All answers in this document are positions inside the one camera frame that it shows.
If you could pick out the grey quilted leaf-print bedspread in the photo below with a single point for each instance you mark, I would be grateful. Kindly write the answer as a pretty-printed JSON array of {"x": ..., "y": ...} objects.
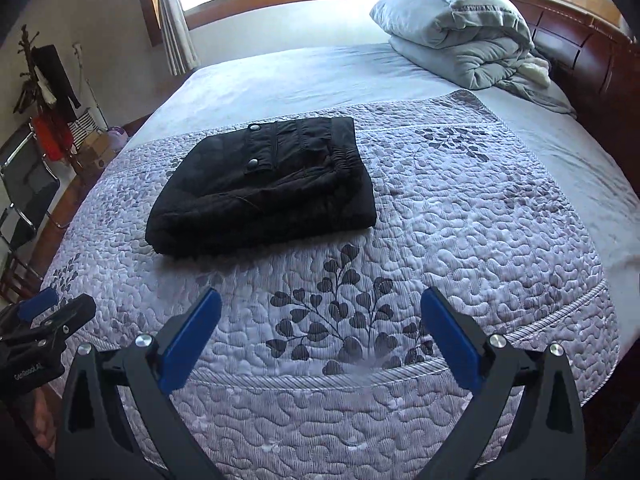
[{"x": 450, "y": 210}]

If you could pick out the white curtain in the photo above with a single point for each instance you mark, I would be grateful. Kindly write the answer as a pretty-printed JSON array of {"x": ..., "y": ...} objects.
[{"x": 175, "y": 25}]

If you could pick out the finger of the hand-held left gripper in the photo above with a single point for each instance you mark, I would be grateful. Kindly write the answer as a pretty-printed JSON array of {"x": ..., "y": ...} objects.
[
  {"x": 37, "y": 305},
  {"x": 70, "y": 315}
]

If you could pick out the cardboard box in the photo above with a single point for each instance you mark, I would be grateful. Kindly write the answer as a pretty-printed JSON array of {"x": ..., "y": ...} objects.
[{"x": 95, "y": 152}]

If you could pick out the folded grey duvet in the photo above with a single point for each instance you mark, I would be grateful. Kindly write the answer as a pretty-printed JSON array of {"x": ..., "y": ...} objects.
[{"x": 450, "y": 25}]

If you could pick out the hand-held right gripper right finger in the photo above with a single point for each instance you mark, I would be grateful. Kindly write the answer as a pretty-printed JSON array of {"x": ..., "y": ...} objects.
[{"x": 450, "y": 335}]

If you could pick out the black hanging garment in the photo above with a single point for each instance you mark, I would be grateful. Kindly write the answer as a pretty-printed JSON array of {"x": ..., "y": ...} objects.
[{"x": 57, "y": 75}]

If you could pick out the red cloth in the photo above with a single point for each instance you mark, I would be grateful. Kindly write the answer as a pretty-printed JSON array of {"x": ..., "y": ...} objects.
[{"x": 50, "y": 137}]

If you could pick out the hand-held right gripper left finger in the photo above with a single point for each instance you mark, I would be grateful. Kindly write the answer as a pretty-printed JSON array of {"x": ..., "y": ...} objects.
[{"x": 192, "y": 340}]

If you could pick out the white fluffy cloth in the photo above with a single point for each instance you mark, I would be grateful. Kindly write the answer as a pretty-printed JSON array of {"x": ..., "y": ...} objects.
[{"x": 535, "y": 71}]

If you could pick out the black metal-framed chair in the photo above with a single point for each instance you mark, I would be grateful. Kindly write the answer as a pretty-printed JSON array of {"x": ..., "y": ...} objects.
[{"x": 25, "y": 185}]

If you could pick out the white slatted radiator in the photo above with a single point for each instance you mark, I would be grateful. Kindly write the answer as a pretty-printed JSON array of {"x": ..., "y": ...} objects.
[{"x": 90, "y": 122}]

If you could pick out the wooden coat rack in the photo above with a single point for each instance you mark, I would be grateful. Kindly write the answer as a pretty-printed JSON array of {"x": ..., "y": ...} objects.
[{"x": 25, "y": 55}]

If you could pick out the dark wooden headboard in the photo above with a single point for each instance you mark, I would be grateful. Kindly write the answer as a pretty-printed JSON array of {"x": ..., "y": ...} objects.
[{"x": 590, "y": 60}]

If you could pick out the person's left hand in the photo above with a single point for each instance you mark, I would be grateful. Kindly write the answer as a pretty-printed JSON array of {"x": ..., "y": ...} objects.
[{"x": 46, "y": 420}]

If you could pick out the black pants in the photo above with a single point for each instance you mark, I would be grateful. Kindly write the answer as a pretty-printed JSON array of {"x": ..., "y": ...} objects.
[{"x": 260, "y": 195}]

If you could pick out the light grey bed sheet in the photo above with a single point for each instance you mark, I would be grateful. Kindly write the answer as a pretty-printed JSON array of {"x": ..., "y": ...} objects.
[{"x": 300, "y": 80}]

